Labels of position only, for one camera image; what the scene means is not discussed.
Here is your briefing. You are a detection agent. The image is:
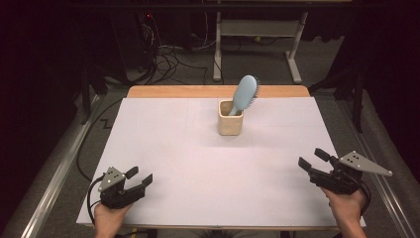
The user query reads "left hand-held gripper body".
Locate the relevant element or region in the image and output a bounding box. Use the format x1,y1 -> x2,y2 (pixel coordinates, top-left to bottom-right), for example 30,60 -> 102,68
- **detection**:
97,166 -> 147,210

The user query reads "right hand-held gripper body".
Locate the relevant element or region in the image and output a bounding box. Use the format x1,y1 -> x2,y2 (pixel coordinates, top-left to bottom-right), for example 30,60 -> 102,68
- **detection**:
309,151 -> 393,195

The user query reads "beige square cup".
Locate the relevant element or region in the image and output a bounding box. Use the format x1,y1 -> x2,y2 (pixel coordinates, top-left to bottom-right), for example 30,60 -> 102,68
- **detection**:
217,99 -> 245,137

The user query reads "light blue hairbrush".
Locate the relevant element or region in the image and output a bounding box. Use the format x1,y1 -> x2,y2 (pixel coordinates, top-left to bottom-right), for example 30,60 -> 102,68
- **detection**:
228,74 -> 261,117

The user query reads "person's left hand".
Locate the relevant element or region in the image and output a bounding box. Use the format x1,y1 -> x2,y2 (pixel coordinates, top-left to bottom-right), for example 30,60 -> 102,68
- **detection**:
93,201 -> 135,238

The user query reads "person's right hand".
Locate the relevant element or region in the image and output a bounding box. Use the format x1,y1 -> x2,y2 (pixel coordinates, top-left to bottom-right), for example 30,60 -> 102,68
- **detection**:
321,186 -> 367,227

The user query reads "black stand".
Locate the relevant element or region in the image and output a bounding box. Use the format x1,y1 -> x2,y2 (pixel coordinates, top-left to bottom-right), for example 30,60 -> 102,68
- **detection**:
308,65 -> 366,134

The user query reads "white table mat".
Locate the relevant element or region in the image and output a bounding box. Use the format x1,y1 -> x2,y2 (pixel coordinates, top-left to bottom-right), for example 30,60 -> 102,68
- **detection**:
76,96 -> 367,229

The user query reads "dark computer tower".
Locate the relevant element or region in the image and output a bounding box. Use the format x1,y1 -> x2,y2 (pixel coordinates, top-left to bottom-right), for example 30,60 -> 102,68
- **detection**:
112,11 -> 158,72

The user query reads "left hand-held gripper cable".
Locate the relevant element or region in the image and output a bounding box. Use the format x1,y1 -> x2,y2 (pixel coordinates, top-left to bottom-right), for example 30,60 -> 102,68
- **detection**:
86,176 -> 107,226

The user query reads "metal floor rail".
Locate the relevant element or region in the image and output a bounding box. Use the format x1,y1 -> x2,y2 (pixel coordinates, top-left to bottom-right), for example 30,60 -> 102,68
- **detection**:
19,93 -> 103,238
336,98 -> 414,238

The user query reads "long black floor cable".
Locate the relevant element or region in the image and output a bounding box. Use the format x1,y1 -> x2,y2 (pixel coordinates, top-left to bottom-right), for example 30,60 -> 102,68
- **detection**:
76,98 -> 124,182

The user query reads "tangle of floor cables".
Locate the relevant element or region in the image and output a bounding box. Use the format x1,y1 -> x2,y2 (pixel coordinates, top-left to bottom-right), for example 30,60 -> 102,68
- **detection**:
145,13 -> 219,85

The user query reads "white metal desk frame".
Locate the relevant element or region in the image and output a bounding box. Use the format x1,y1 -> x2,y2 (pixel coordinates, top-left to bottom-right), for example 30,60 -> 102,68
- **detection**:
212,11 -> 310,84

